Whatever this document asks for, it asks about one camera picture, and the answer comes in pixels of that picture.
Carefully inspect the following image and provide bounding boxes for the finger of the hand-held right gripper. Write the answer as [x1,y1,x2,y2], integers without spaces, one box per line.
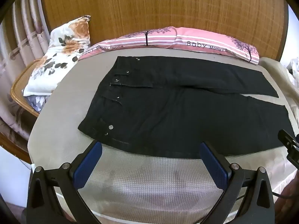
[286,148,299,168]
[278,129,299,148]

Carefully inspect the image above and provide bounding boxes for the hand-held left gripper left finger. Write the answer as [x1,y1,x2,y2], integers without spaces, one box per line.
[26,141,103,224]

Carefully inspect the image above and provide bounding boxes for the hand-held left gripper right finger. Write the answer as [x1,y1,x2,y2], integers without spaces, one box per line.
[199,141,281,224]

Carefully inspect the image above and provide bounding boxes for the black pants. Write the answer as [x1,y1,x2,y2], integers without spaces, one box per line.
[78,55,295,159]

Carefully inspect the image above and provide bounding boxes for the white waffle blanket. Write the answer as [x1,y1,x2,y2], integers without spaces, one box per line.
[53,142,291,224]

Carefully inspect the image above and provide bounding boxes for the beige bed sheet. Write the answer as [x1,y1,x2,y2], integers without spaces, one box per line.
[27,47,299,168]

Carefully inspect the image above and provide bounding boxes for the rattan chair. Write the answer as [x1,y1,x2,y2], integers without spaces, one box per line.
[10,59,42,118]

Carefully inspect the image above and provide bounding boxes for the floral pillow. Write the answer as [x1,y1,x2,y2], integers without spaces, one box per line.
[23,15,91,97]

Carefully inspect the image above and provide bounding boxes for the pink striped pillow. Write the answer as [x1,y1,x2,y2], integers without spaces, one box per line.
[78,26,260,65]

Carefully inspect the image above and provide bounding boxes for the striped curtain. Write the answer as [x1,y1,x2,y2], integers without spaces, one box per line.
[0,0,50,145]

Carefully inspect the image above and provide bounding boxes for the wooden headboard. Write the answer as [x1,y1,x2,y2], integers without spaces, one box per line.
[39,0,290,62]

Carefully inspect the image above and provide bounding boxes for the black cable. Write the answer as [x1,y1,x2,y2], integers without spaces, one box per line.
[272,190,299,200]

